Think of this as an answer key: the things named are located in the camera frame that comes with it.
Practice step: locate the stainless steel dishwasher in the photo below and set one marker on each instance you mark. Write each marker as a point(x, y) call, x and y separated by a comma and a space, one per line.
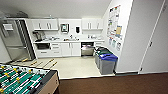
point(88, 50)

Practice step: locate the white drawer unit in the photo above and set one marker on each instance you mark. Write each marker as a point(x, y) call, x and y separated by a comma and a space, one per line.
point(99, 43)
point(55, 49)

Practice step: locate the grey bin green lid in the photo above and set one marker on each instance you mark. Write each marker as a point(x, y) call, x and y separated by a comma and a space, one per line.
point(98, 55)

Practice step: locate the chrome sink faucet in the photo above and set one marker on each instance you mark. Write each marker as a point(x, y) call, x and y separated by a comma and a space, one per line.
point(71, 36)

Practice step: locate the grey bin blue lid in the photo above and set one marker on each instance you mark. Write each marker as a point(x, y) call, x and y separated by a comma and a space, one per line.
point(108, 65)

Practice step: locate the built-in black microwave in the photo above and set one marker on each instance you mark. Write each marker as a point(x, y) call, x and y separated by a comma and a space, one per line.
point(42, 46)

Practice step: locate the dark coffee machine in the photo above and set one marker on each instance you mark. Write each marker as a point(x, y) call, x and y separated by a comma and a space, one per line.
point(37, 36)

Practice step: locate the green foosball table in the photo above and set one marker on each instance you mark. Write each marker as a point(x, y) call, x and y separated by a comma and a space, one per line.
point(23, 80)

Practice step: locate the white room door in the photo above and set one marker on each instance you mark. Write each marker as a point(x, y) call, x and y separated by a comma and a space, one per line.
point(156, 40)

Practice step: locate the white three-door wall cabinet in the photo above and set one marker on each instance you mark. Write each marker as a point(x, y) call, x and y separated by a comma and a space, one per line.
point(92, 23)

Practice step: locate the white wall paper sheet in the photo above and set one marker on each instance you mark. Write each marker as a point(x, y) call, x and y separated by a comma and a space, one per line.
point(110, 40)
point(114, 44)
point(118, 46)

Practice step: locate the wall poster board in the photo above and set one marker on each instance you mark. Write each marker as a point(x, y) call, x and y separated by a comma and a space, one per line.
point(114, 21)

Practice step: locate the white two-door wall cabinet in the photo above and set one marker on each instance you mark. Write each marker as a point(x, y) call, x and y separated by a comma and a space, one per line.
point(45, 24)

